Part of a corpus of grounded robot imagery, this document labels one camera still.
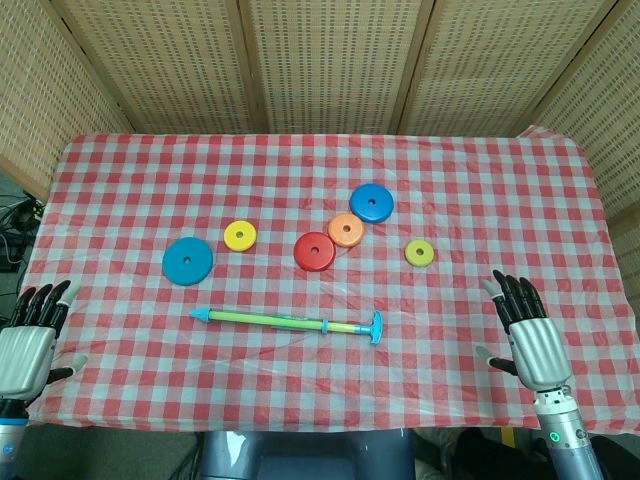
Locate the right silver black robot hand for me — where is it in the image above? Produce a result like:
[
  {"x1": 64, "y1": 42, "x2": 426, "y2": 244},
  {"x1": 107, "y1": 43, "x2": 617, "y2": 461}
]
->
[{"x1": 474, "y1": 269, "x2": 574, "y2": 394}]

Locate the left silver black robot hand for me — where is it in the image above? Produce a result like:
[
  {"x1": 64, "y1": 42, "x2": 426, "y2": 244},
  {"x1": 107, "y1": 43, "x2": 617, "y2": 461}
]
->
[{"x1": 0, "y1": 279, "x2": 89, "y2": 401}]

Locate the green blue toy rod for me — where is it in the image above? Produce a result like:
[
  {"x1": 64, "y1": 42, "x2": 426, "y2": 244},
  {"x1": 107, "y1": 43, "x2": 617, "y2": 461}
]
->
[{"x1": 189, "y1": 308, "x2": 385, "y2": 347}]

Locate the small olive plastic disc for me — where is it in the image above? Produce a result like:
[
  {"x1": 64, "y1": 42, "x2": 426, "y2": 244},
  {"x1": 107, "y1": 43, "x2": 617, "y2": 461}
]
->
[{"x1": 403, "y1": 239, "x2": 436, "y2": 269}]

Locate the large teal plastic disc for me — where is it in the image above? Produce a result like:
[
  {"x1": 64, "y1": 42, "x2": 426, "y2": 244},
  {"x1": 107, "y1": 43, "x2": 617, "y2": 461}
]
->
[{"x1": 162, "y1": 237, "x2": 215, "y2": 287}]

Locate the red white checkered tablecloth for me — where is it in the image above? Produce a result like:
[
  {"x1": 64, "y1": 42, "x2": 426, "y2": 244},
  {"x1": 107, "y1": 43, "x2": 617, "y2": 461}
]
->
[{"x1": 19, "y1": 124, "x2": 632, "y2": 435}]

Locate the blue plastic disc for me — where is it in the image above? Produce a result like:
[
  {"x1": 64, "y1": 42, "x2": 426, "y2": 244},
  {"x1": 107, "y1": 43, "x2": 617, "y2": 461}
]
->
[{"x1": 348, "y1": 183, "x2": 395, "y2": 224}]

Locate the orange plastic disc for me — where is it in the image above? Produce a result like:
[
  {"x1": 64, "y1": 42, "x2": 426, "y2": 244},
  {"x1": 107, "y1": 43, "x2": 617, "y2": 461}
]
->
[{"x1": 327, "y1": 213, "x2": 366, "y2": 249}]

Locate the woven bamboo screen panel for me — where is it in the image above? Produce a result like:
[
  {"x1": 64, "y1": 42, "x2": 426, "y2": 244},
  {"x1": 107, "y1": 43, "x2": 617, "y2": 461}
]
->
[
  {"x1": 519, "y1": 0, "x2": 640, "y2": 321},
  {"x1": 397, "y1": 0, "x2": 626, "y2": 136},
  {"x1": 49, "y1": 0, "x2": 274, "y2": 135},
  {"x1": 0, "y1": 0, "x2": 134, "y2": 201},
  {"x1": 237, "y1": 0, "x2": 435, "y2": 135}
]

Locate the red plastic disc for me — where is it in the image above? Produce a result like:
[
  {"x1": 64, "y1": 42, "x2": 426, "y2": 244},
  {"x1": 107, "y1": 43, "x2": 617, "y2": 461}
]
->
[{"x1": 293, "y1": 231, "x2": 337, "y2": 273}]

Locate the yellow plastic disc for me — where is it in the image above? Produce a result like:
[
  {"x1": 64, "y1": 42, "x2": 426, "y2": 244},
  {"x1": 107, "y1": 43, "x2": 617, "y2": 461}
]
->
[{"x1": 222, "y1": 220, "x2": 258, "y2": 254}]

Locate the blue-grey robot torso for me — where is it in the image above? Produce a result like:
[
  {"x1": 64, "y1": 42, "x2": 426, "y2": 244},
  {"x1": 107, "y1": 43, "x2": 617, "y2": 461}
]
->
[{"x1": 199, "y1": 429, "x2": 416, "y2": 480}]

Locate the black cable bundle with plugs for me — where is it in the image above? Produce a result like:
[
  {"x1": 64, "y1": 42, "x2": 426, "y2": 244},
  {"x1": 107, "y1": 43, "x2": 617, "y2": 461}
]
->
[{"x1": 0, "y1": 189, "x2": 44, "y2": 274}]

